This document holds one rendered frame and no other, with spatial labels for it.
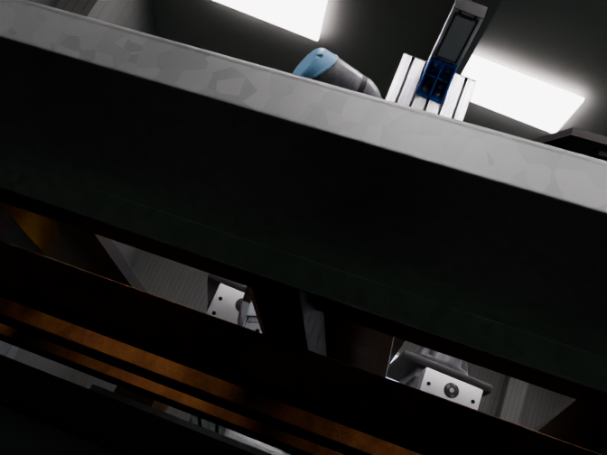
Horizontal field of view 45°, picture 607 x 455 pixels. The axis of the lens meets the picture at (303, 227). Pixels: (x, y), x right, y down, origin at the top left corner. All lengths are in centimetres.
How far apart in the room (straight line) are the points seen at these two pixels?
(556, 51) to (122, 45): 644
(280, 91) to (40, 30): 15
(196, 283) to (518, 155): 1129
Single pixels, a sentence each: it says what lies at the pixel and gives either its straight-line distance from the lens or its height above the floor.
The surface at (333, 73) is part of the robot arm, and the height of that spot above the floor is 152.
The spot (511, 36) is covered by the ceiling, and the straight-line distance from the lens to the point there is 677.
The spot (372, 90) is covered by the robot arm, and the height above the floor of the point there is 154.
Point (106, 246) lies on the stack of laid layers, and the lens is 113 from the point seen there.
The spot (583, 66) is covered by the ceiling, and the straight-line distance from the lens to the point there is 690.
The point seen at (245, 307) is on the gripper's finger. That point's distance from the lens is 133.
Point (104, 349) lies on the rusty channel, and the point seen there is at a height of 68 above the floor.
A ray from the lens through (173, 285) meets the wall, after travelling 1165.
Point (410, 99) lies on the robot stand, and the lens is 234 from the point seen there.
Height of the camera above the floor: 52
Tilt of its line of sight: 23 degrees up
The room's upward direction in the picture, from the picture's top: 23 degrees clockwise
